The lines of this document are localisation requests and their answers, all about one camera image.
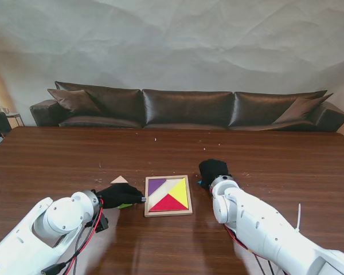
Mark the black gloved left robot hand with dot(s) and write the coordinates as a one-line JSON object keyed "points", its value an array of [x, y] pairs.
{"points": [[120, 194]]}

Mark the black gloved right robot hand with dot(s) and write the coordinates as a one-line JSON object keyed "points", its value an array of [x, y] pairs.
{"points": [[215, 170]]}

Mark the green tangram square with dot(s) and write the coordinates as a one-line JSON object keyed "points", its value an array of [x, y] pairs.
{"points": [[124, 205]]}

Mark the purple tangram triangle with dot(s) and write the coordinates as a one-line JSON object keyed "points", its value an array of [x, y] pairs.
{"points": [[154, 186]]}

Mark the large yellow tangram triangle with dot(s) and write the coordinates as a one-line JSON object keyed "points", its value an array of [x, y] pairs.
{"points": [[180, 192]]}

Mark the large red tangram triangle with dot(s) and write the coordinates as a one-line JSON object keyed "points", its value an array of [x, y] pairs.
{"points": [[168, 204]]}

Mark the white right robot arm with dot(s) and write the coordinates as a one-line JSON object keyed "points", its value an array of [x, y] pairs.
{"points": [[255, 220]]}

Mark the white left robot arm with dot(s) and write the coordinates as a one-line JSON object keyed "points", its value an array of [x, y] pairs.
{"points": [[54, 226]]}

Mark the small beige tangram triangle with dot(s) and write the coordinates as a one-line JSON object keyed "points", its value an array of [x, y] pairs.
{"points": [[119, 180]]}

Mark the light wooden square tray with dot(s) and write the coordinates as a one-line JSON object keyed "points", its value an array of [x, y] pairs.
{"points": [[167, 186]]}

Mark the dark brown leather sofa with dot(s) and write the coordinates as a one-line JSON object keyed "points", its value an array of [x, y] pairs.
{"points": [[186, 109]]}

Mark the brown throw cushion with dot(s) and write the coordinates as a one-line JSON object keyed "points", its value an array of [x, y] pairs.
{"points": [[74, 101], [299, 110]]}

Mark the small metal side table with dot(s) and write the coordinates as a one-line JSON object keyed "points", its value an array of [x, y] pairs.
{"points": [[15, 115]]}

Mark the white crumpled backdrop sheet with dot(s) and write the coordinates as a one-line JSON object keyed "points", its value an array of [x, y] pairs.
{"points": [[172, 43]]}

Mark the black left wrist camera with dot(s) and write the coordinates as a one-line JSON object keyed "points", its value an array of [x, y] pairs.
{"points": [[102, 223]]}

